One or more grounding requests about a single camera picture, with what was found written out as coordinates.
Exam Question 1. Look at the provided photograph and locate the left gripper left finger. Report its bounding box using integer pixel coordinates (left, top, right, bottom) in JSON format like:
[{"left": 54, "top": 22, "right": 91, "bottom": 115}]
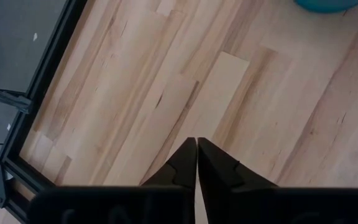
[{"left": 28, "top": 137, "right": 198, "bottom": 224}]

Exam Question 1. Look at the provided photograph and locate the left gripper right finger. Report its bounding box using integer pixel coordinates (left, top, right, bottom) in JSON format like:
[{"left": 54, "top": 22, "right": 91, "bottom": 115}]
[{"left": 197, "top": 137, "right": 358, "bottom": 224}]

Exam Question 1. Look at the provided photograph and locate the green plastic bowl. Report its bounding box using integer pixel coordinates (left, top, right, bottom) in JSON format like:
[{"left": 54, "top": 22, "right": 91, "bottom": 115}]
[{"left": 293, "top": 0, "right": 358, "bottom": 14}]

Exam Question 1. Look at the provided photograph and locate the grey metal clamp lever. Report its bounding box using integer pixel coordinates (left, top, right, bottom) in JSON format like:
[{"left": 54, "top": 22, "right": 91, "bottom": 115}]
[{"left": 0, "top": 87, "right": 33, "bottom": 114}]

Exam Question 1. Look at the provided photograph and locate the black aluminium table frame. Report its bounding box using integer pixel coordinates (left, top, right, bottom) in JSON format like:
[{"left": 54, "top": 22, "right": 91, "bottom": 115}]
[{"left": 0, "top": 0, "right": 88, "bottom": 224}]

